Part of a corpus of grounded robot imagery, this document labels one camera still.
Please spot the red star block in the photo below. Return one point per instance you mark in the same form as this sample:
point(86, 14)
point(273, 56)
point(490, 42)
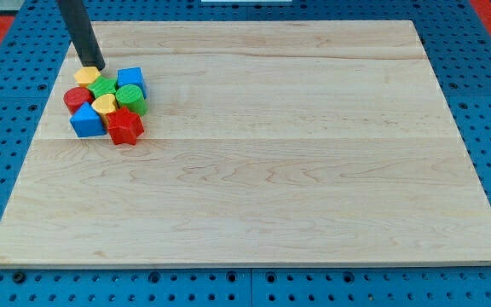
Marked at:
point(124, 126)

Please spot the green star block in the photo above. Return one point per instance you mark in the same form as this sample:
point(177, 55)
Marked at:
point(102, 86)

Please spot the blue cube block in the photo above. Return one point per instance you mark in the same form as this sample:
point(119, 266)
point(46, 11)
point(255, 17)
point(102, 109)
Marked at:
point(131, 75)

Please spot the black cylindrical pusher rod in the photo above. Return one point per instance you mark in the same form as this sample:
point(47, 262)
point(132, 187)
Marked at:
point(81, 33)

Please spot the green cylinder block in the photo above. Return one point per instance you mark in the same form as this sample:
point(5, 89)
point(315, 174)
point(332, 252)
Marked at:
point(131, 96)

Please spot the yellow heart block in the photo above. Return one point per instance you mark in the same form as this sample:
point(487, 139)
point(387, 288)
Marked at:
point(105, 104)

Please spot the red cylinder block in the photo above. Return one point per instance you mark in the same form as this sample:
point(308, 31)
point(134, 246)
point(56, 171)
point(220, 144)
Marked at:
point(76, 97)

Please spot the light wooden board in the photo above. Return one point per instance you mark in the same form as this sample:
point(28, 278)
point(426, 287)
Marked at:
point(267, 144)

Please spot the yellow hexagon block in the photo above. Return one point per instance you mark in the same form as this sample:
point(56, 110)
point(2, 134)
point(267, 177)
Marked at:
point(86, 75)

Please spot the blue triangle block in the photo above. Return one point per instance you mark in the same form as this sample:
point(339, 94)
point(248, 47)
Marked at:
point(86, 122)

